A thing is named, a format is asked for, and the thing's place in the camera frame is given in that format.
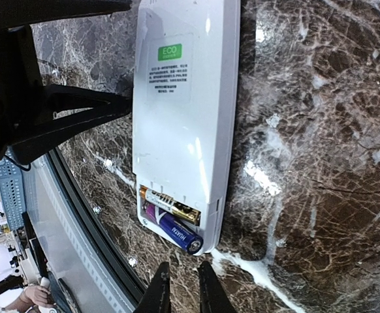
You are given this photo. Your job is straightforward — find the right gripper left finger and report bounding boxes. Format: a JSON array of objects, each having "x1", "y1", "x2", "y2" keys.
[{"x1": 134, "y1": 261, "x2": 171, "y2": 313}]

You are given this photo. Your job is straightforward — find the blue perforated plastic basket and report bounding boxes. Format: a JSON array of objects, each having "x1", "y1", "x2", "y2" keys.
[{"x1": 0, "y1": 158, "x2": 26, "y2": 231}]

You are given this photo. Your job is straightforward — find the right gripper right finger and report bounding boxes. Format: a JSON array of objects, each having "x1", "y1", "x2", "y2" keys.
[{"x1": 198, "y1": 261, "x2": 236, "y2": 313}]

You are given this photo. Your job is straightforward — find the white slotted cable duct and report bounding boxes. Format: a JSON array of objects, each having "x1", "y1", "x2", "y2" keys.
[{"x1": 23, "y1": 156, "x2": 135, "y2": 312}]

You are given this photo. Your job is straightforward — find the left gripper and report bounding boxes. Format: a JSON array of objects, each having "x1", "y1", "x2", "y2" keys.
[{"x1": 0, "y1": 0, "x2": 133, "y2": 165}]

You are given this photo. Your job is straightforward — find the black front rail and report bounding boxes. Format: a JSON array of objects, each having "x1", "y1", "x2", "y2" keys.
[{"x1": 45, "y1": 148, "x2": 146, "y2": 307}]

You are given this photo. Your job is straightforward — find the blue battery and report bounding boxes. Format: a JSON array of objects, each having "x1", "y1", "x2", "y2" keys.
[{"x1": 143, "y1": 201, "x2": 204, "y2": 255}]

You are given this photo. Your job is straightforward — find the white remote control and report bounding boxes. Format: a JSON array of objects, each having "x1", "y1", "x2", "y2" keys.
[{"x1": 132, "y1": 1, "x2": 241, "y2": 256}]

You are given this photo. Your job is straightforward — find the person in background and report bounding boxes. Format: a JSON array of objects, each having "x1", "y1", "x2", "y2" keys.
[{"x1": 1, "y1": 277, "x2": 57, "y2": 312}]

